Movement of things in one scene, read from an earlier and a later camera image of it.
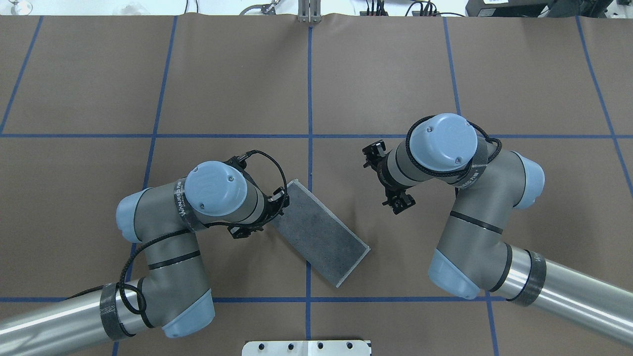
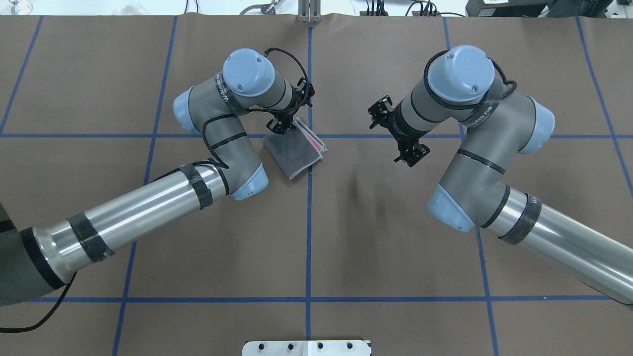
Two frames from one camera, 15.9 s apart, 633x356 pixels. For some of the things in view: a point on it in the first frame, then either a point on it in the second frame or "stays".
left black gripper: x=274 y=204 → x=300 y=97
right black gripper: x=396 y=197 → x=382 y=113
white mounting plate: x=307 y=348 stays
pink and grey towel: x=320 y=235 → x=295 y=151
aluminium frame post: x=309 y=11 stays
